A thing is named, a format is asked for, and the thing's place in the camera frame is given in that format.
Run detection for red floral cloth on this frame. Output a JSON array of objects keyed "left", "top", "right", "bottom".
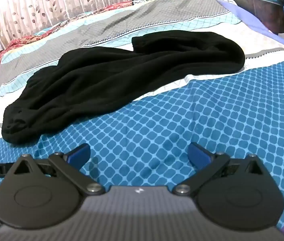
[{"left": 0, "top": 1, "right": 135, "bottom": 99}]

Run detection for dark wooden furniture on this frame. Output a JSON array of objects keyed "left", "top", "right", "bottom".
[{"left": 222, "top": 0, "right": 284, "bottom": 35}]

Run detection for leaf print curtain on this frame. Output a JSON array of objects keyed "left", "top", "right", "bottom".
[{"left": 0, "top": 0, "right": 190, "bottom": 52}]

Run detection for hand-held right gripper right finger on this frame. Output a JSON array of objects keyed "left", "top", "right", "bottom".
[{"left": 173, "top": 142, "right": 273, "bottom": 196}]

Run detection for black pants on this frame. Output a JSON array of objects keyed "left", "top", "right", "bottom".
[{"left": 1, "top": 30, "right": 246, "bottom": 145}]

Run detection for patterned teal grey bedsheet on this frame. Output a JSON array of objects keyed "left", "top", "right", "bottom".
[{"left": 0, "top": 0, "right": 284, "bottom": 241}]

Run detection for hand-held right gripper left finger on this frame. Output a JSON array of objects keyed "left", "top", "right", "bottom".
[{"left": 8, "top": 143, "right": 104, "bottom": 196}]

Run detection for purple bed sheet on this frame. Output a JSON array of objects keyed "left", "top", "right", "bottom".
[{"left": 217, "top": 0, "right": 284, "bottom": 64}]

